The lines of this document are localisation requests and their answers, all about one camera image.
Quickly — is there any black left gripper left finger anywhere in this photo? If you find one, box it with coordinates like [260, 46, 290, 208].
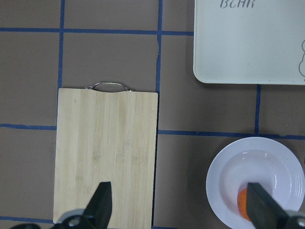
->
[82, 182, 112, 229]

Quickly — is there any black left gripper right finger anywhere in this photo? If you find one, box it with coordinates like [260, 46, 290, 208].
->
[246, 183, 288, 229]

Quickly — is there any orange fruit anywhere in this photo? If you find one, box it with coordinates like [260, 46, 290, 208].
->
[237, 188, 251, 221]

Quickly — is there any white round plate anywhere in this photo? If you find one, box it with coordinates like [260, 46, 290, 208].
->
[206, 137, 305, 229]

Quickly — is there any cream bear tray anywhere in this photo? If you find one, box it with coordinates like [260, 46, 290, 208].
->
[193, 0, 305, 85]

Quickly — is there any bamboo cutting board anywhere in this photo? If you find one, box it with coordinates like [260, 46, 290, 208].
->
[53, 88, 158, 229]

